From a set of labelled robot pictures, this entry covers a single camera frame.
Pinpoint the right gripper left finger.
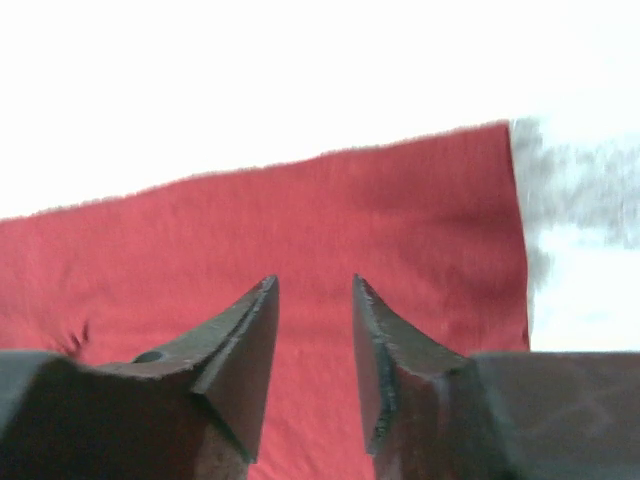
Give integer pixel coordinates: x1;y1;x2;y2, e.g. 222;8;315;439
1;276;279;479

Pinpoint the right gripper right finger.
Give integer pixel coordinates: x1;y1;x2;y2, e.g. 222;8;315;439
352;276;639;479

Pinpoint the dark red t-shirt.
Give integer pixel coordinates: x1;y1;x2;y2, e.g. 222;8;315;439
1;122;529;479

